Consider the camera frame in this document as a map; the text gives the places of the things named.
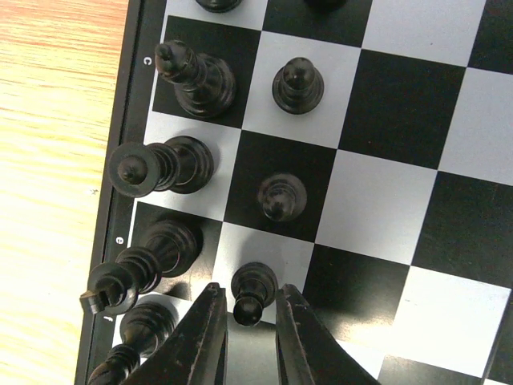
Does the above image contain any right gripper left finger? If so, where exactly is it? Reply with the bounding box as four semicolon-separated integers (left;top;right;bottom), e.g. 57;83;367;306
124;282;228;385

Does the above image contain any black bishop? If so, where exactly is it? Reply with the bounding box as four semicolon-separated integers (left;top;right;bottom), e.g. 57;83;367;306
155;39;236;118
87;302;176;384

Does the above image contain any black pawn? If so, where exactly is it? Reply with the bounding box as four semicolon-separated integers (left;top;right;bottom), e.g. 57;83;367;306
272;57;324;115
257;173;308;222
231;262;278;327
305;0;346;13

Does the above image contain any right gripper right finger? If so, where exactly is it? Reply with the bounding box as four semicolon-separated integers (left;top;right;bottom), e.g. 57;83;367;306
276;284;378;385

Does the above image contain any black knight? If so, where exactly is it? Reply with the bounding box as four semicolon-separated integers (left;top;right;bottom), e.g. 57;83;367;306
196;0;242;13

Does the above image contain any black and silver chessboard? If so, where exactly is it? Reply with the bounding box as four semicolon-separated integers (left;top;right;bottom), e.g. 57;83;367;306
91;1;512;384

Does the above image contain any black queen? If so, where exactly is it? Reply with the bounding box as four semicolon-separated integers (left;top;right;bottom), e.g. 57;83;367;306
107;136;215;198

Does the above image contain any black king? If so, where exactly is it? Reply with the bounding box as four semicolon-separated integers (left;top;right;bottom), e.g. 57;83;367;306
79;220;204;315

